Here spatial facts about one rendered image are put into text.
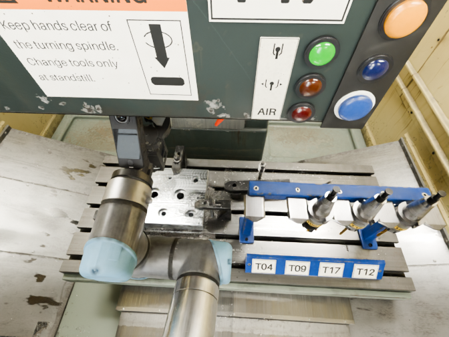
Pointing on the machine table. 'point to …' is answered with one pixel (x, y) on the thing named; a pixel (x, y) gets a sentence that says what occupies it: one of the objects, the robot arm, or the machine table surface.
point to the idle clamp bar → (244, 186)
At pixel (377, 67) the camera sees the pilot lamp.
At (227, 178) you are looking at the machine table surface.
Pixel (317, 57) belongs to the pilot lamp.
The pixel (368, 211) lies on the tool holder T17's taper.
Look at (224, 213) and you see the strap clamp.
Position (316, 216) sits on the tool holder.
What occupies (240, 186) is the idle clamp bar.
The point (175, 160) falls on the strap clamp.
